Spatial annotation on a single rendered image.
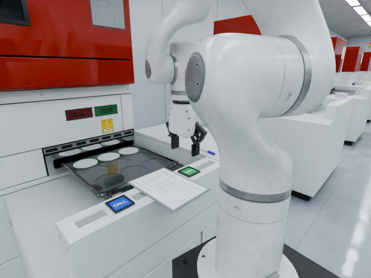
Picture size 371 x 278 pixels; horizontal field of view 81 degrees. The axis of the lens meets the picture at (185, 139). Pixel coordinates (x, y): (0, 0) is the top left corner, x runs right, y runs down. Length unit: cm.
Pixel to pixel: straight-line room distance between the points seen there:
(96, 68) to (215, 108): 86
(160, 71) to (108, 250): 45
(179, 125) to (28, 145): 66
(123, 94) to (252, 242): 99
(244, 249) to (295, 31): 34
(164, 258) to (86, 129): 69
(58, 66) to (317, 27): 89
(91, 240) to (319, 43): 55
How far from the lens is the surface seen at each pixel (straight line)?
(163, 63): 58
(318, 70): 36
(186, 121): 63
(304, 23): 38
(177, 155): 101
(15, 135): 108
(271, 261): 43
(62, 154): 112
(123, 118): 122
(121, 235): 60
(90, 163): 105
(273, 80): 30
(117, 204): 61
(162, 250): 74
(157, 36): 57
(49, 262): 74
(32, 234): 86
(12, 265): 132
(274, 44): 33
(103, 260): 61
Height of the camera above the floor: 130
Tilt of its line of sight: 18 degrees down
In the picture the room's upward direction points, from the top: straight up
